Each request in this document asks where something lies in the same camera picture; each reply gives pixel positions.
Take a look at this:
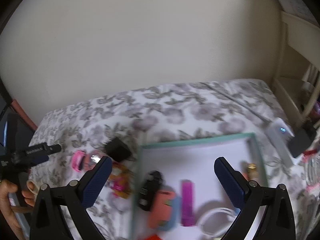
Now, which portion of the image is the black charger block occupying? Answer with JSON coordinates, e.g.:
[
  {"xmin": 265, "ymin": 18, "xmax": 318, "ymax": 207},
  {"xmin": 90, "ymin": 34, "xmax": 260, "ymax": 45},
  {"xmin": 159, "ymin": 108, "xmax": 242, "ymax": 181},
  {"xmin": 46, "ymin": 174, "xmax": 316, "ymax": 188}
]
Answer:
[{"xmin": 287, "ymin": 129, "xmax": 316, "ymax": 158}]

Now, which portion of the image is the purple lighter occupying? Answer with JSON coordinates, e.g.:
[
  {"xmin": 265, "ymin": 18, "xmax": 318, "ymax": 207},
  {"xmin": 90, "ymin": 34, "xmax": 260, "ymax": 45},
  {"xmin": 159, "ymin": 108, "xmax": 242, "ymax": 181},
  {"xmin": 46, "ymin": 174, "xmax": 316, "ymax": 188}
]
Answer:
[{"xmin": 181, "ymin": 180, "xmax": 195, "ymax": 227}]

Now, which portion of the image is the coral toy phone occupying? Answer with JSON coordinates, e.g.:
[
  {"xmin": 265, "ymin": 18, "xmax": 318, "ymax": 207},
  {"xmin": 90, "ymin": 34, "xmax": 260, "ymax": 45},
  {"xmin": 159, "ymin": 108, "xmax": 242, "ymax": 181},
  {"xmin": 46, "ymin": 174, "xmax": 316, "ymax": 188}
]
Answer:
[{"xmin": 148, "ymin": 190, "xmax": 180, "ymax": 231}]

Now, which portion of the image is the red stain remover bottle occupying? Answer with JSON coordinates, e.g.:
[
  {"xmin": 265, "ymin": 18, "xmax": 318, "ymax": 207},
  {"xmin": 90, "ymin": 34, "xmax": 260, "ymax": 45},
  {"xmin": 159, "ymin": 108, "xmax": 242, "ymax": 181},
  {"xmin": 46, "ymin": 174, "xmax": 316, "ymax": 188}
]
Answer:
[{"xmin": 144, "ymin": 234, "xmax": 162, "ymax": 240}]

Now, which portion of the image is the black power adapter cube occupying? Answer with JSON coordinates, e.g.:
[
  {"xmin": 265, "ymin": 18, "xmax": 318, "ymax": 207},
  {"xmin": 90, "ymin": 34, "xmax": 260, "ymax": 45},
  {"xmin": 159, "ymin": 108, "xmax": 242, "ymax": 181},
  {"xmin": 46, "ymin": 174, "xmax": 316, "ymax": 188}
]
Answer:
[{"xmin": 104, "ymin": 138, "xmax": 132, "ymax": 163}]

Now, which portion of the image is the small gold bottle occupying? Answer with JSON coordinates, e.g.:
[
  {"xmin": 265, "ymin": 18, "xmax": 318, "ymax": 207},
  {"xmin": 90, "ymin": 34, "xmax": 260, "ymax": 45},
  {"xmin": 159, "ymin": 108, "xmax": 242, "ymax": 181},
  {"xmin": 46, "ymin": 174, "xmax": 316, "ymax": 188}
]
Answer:
[{"xmin": 247, "ymin": 163, "xmax": 259, "ymax": 181}]

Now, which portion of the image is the clear capsule with pink toy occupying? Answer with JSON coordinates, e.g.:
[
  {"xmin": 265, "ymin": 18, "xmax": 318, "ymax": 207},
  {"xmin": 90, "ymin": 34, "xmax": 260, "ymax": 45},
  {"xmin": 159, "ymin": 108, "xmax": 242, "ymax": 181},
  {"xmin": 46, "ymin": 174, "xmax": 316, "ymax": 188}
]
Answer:
[{"xmin": 83, "ymin": 150, "xmax": 106, "ymax": 172}]

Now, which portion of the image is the floral grey white bedspread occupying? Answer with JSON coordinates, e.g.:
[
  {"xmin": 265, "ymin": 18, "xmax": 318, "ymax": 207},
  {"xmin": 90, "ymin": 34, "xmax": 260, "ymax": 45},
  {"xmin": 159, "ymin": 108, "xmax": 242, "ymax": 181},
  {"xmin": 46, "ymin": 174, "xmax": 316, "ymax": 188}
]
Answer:
[{"xmin": 29, "ymin": 79, "xmax": 319, "ymax": 239}]

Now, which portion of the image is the person's left hand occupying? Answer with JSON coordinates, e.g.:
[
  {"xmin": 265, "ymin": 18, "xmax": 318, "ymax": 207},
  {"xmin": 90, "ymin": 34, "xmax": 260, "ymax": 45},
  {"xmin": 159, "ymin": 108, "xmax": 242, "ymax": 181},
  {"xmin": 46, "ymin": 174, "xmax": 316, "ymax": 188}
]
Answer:
[{"xmin": 1, "ymin": 180, "xmax": 35, "ymax": 239}]

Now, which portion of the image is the cream wooden shelf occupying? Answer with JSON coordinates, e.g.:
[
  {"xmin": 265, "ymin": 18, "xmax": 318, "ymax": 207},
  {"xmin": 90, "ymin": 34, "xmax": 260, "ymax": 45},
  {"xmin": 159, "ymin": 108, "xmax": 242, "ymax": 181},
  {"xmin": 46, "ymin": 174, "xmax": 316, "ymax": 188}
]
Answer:
[{"xmin": 272, "ymin": 0, "xmax": 319, "ymax": 129}]

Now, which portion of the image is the white power bank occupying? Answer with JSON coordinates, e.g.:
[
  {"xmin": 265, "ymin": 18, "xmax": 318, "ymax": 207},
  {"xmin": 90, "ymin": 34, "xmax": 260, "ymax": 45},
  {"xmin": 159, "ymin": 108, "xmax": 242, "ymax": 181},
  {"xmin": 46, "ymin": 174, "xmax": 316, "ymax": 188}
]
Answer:
[{"xmin": 265, "ymin": 118, "xmax": 294, "ymax": 168}]

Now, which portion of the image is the grey watch band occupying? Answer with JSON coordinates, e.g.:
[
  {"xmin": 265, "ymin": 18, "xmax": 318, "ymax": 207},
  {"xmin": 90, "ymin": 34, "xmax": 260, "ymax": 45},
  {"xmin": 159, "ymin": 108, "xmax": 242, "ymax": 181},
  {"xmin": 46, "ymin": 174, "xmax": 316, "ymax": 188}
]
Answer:
[{"xmin": 196, "ymin": 207, "xmax": 240, "ymax": 239}]

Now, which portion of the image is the white teal-rimmed box tray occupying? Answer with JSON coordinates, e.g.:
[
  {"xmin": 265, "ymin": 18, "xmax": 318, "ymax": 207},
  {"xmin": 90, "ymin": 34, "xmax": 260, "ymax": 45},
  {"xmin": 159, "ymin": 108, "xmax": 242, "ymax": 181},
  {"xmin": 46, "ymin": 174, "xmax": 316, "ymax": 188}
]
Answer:
[{"xmin": 129, "ymin": 133, "xmax": 268, "ymax": 239}]

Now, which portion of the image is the orange pink cartoon figure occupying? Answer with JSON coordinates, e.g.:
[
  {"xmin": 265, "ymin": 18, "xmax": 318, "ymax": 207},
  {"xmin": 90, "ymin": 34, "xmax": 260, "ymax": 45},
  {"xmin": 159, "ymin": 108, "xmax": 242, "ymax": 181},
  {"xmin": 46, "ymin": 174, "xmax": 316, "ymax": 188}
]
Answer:
[{"xmin": 107, "ymin": 161, "xmax": 131, "ymax": 199}]

